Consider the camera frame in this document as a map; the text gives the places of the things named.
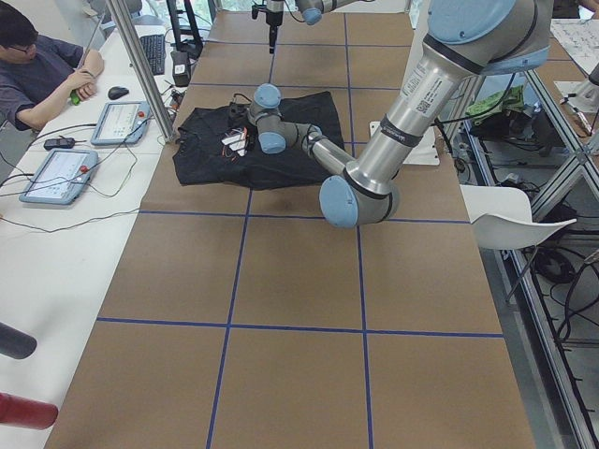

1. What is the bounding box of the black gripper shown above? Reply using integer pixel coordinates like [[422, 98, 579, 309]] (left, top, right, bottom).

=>
[[251, 0, 285, 53], [227, 93, 251, 128]]

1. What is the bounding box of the black printed t-shirt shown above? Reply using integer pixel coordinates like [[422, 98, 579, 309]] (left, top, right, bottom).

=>
[[172, 91, 353, 192]]

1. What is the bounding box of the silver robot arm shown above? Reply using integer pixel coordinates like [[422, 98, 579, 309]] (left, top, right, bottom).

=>
[[246, 0, 553, 228], [251, 0, 354, 54]]

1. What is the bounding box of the black keyboard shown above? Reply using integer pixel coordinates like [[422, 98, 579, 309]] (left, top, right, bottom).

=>
[[139, 34, 166, 76]]

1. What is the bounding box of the far teach pendant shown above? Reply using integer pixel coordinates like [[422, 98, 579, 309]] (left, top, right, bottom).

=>
[[90, 101, 151, 146]]

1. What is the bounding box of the teach pendant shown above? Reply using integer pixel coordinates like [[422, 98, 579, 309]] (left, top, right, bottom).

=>
[[19, 149, 99, 206], [90, 101, 151, 146]]

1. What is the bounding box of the black computer mouse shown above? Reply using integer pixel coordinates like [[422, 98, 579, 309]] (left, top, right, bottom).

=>
[[108, 86, 129, 100]]

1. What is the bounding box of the near teach pendant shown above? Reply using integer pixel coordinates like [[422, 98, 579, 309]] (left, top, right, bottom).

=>
[[19, 149, 99, 206]]

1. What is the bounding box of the black handheld device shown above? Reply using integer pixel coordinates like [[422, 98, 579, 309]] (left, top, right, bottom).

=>
[[43, 138, 76, 151]]

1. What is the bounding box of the seated person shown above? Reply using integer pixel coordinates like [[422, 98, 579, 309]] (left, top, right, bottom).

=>
[[1, 2, 104, 131]]

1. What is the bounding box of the green cloth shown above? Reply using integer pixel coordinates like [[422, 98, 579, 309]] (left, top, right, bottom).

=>
[[466, 85, 531, 118]]

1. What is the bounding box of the white plastic chair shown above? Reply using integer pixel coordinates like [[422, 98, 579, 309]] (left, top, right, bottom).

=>
[[460, 185, 577, 250]]

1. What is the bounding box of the black water bottle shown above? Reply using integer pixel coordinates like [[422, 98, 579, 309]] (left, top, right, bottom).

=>
[[0, 323, 37, 360]]

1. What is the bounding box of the red water bottle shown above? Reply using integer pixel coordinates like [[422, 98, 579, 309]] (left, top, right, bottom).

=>
[[1, 393, 59, 429]]

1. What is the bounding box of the aluminium frame post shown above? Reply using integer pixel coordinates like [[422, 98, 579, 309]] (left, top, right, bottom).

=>
[[106, 0, 175, 143]]

